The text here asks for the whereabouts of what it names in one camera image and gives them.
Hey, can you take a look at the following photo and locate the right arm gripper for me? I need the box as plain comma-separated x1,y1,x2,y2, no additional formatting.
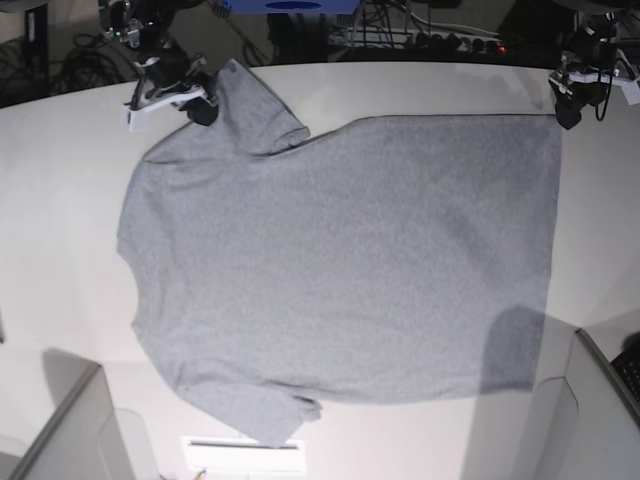
134,47,219,125

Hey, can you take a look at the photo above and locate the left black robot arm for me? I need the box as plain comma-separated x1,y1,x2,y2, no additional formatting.
548,1,639,130

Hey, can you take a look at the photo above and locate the grey T-shirt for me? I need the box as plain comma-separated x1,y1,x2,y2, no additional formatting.
117,61,561,447

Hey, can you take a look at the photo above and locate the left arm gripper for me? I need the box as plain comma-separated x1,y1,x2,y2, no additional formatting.
548,51,613,130

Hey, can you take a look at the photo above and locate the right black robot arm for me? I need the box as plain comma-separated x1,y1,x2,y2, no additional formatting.
98,1,219,128

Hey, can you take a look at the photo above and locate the left grey partition panel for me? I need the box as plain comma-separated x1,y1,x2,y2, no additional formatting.
9,362,136,480

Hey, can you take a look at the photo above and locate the blue box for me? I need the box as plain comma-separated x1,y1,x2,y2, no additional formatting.
221,0,360,14

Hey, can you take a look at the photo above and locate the black keyboard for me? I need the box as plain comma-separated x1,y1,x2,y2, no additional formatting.
612,349,640,401

